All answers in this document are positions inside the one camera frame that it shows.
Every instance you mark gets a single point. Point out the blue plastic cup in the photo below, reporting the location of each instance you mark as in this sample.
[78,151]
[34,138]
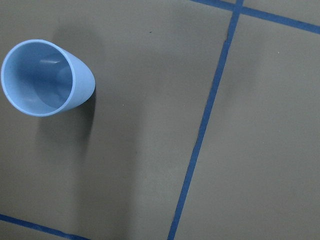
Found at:
[41,79]

